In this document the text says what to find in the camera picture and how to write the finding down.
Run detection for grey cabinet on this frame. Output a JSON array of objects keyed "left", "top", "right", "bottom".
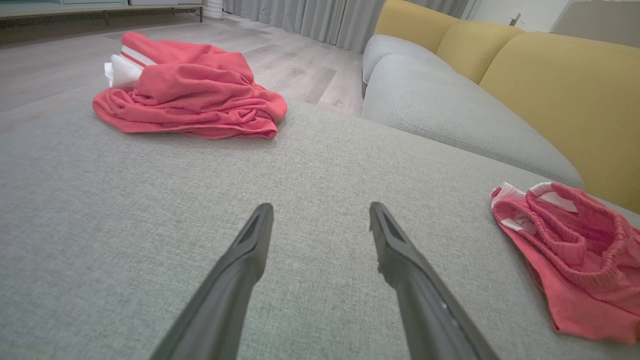
[{"left": 550, "top": 0, "right": 640, "bottom": 48}]

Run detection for yellow sofa back cushion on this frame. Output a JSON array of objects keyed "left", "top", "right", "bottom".
[
  {"left": 374, "top": 0, "right": 462, "bottom": 55},
  {"left": 436, "top": 20, "right": 526, "bottom": 86},
  {"left": 479, "top": 32, "right": 640, "bottom": 216}
]

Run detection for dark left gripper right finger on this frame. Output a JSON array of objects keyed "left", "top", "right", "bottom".
[{"left": 369, "top": 201, "right": 502, "bottom": 360}]

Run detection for grey curtain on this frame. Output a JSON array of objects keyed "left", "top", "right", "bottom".
[{"left": 222, "top": 0, "right": 473, "bottom": 55}]

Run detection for grey sofa seat cushion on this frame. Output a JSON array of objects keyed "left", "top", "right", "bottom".
[
  {"left": 361, "top": 53, "right": 585, "bottom": 190},
  {"left": 362, "top": 34, "right": 443, "bottom": 86}
]

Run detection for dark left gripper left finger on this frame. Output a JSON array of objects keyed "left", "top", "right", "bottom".
[{"left": 149, "top": 202, "right": 275, "bottom": 360}]

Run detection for red shorts with white lining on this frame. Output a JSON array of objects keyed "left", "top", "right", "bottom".
[{"left": 490, "top": 181, "right": 640, "bottom": 346}]

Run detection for low tv bench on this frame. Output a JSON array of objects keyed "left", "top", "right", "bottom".
[{"left": 0, "top": 0, "right": 207, "bottom": 25}]

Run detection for white ribbed cylinder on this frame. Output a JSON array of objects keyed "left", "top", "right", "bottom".
[{"left": 202, "top": 0, "right": 225, "bottom": 21}]

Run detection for large grey sofa ottoman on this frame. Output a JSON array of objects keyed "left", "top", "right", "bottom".
[{"left": 0, "top": 85, "right": 640, "bottom": 360}]

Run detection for red shirt with white trim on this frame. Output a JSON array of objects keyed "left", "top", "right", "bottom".
[{"left": 92, "top": 31, "right": 288, "bottom": 140}]

